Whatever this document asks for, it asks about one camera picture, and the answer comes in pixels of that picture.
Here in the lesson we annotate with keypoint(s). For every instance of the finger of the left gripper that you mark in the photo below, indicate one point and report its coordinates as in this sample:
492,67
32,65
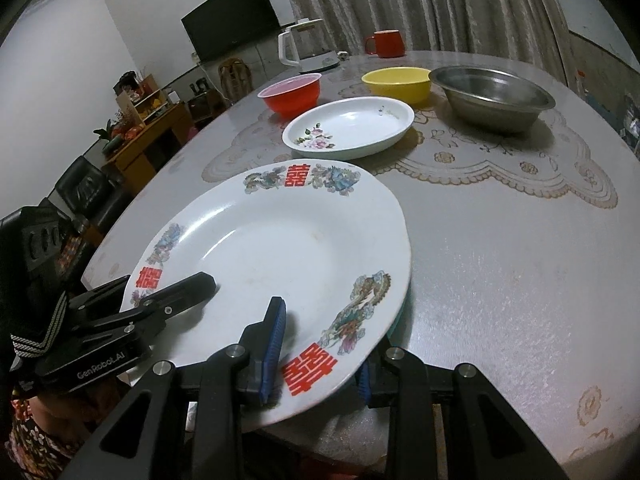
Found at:
180,296

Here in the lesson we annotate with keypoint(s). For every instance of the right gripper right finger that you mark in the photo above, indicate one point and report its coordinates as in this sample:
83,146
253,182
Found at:
363,380

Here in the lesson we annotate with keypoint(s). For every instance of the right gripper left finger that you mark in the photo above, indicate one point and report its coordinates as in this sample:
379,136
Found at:
263,343

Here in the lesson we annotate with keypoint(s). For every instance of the large white double-happiness plate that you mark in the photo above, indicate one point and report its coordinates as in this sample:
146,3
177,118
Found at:
327,237

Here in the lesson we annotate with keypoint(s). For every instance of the white floral plate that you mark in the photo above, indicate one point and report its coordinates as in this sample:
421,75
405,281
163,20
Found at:
349,129

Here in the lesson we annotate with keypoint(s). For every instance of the stainless steel bowl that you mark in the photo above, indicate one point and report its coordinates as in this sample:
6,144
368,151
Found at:
492,98

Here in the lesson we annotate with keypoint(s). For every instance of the black leather sofa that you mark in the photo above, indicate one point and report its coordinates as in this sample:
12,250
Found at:
92,199

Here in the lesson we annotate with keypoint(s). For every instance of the wooden sideboard cabinet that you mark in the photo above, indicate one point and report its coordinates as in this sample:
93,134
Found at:
158,129

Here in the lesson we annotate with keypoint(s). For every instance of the red bowl pink inside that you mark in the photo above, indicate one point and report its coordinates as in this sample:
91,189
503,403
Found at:
293,96

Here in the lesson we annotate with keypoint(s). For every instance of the yellow plastic bowl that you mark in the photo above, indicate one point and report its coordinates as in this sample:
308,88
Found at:
411,85

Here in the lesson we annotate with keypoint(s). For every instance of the white electric kettle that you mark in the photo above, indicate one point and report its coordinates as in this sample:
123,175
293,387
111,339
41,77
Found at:
305,46

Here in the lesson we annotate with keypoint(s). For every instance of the red mug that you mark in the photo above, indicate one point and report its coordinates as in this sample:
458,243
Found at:
385,44

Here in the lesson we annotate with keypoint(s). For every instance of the beige patterned curtain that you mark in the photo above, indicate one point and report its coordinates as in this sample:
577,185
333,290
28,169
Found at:
531,31

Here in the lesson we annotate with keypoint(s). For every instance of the wooden chair by wall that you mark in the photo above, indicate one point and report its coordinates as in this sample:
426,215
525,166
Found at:
235,79

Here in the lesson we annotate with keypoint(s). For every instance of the black wall television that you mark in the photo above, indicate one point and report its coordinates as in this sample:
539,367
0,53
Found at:
218,27

